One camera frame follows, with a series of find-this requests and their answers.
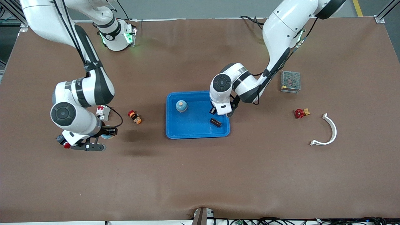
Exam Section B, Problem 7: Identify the red mushroom push button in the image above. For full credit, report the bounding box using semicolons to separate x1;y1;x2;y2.
56;134;72;149

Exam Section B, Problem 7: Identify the blue plastic tray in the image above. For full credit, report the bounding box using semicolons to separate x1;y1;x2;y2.
166;90;231;139

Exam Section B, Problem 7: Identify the brown table cover sheet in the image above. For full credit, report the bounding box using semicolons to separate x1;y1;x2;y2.
0;17;400;223

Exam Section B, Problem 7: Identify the metal mesh power supply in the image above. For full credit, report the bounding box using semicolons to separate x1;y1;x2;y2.
280;70;301;93

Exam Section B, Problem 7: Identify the white curved pipe clamp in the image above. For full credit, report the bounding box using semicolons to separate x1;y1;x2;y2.
310;113;338;146

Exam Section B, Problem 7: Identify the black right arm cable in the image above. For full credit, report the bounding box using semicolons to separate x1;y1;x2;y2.
52;0;123;128

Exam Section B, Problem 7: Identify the white circuit breaker red switch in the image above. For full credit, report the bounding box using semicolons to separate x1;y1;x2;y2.
96;105;111;121

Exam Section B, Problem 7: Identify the orange black emergency stop switch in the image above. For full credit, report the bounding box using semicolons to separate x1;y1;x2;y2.
127;110;142;124

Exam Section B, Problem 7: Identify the red valve handle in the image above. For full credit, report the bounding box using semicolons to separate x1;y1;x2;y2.
294;108;311;119

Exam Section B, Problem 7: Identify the grey arm base connector bracket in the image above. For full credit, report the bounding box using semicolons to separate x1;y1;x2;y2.
129;19;138;48

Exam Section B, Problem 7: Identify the black left base cable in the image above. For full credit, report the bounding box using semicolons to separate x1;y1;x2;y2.
239;15;266;30

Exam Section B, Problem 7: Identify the black base cable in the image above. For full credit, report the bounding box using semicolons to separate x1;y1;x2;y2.
239;15;266;30
116;0;138;23

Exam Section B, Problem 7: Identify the grey metal camera stand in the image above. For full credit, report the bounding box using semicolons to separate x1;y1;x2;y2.
191;207;215;225

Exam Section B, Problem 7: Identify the black right base cable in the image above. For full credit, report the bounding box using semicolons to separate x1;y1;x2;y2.
116;0;138;23

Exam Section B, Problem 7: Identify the black cable bundle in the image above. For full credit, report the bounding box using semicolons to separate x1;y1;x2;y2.
216;217;388;225

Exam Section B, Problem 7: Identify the aluminium frame profile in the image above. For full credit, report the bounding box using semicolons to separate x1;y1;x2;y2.
0;0;28;32
375;0;400;24

